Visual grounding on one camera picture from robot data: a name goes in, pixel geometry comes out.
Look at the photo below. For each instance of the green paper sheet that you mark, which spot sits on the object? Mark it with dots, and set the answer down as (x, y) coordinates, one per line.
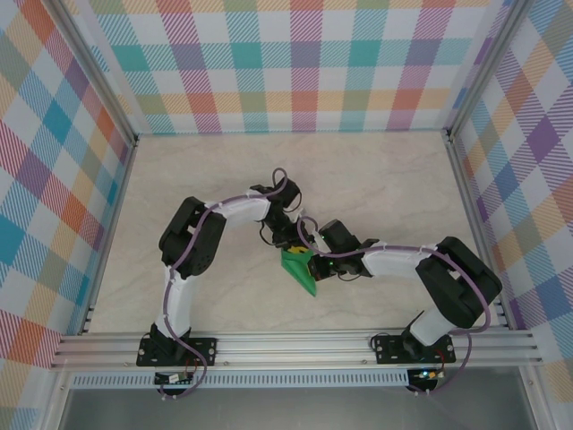
(297, 269)

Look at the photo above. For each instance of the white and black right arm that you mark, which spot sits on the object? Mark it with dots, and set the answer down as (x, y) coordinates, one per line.
(394, 264)

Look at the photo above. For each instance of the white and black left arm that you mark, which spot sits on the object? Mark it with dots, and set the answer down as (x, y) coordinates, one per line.
(179, 304)

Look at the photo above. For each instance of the right controller circuit board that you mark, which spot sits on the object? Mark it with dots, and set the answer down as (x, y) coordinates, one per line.
(425, 374)

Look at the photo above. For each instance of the controller circuit board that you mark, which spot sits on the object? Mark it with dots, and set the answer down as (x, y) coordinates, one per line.
(425, 374)
(172, 378)

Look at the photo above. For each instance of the grey metal panel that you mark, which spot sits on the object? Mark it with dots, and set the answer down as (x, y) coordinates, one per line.
(291, 412)

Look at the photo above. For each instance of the left controller circuit board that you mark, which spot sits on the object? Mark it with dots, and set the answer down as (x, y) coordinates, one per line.
(172, 378)

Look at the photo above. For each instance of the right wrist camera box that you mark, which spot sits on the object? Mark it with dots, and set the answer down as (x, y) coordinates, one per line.
(318, 242)

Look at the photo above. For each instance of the aluminium frame rail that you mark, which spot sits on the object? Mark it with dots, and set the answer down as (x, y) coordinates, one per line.
(291, 347)

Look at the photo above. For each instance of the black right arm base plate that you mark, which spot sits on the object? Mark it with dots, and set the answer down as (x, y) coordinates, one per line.
(389, 351)

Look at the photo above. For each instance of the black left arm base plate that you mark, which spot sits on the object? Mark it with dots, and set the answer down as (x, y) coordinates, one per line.
(206, 349)

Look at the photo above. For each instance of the aluminium side rail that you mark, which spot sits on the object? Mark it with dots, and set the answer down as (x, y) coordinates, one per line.
(478, 233)
(111, 233)

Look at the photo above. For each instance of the aluminium corner post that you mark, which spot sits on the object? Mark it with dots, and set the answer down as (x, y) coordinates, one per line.
(485, 67)
(99, 67)

